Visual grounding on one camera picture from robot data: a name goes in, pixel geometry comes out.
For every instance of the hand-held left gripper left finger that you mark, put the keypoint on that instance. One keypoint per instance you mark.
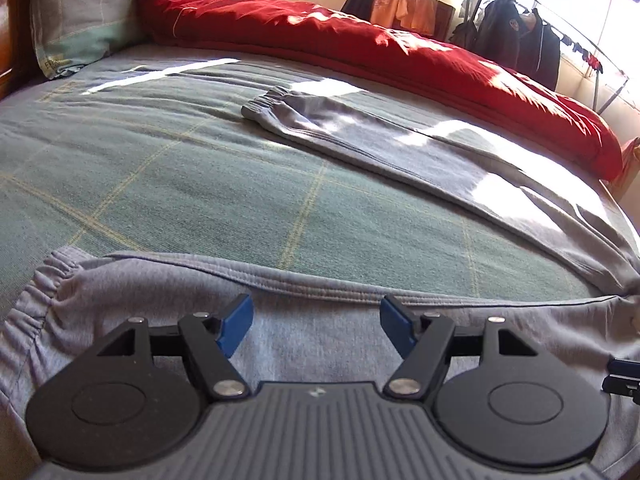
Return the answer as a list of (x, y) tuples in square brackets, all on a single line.
[(235, 322)]

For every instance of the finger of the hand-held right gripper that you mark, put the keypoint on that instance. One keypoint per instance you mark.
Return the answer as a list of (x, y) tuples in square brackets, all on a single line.
[(627, 366), (625, 385)]

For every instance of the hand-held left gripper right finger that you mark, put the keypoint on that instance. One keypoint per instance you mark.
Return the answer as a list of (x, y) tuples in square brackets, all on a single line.
[(395, 325)]

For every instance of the grey sweatpants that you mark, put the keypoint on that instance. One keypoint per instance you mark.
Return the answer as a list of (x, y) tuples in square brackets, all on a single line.
[(325, 340)]

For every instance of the red duvet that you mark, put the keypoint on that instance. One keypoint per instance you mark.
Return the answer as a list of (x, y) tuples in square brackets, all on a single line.
[(350, 45)]

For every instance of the brown garment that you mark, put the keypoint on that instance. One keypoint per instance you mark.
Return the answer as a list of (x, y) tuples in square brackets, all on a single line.
[(445, 22)]

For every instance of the black jacket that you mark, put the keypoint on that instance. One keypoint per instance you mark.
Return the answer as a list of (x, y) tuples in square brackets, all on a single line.
[(540, 50), (500, 30)]

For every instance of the green plaid pillow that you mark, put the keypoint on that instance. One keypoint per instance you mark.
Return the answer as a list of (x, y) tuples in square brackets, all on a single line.
[(85, 10)]

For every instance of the wooden headboard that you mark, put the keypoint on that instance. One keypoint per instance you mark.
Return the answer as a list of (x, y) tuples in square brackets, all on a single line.
[(10, 35)]

